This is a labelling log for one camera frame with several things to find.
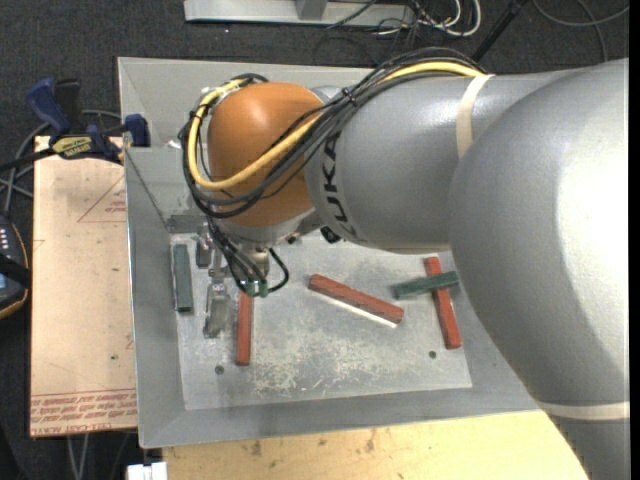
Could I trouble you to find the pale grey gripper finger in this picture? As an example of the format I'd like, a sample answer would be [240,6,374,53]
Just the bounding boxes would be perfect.
[202,281,233,340]
[195,229,214,270]

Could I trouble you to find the grey metal bin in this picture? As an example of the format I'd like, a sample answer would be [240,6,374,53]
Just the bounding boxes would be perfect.
[117,56,542,450]

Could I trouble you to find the dark green flat block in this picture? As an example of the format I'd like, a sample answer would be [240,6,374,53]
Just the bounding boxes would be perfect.
[393,270,461,300]
[171,243,195,314]

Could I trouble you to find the brown cardboard board red print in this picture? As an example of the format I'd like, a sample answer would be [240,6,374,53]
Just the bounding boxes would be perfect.
[29,135,140,439]

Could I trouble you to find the red-brown flat block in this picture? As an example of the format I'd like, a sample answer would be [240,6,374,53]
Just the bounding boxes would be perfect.
[423,256,463,351]
[307,273,406,329]
[235,288,255,367]

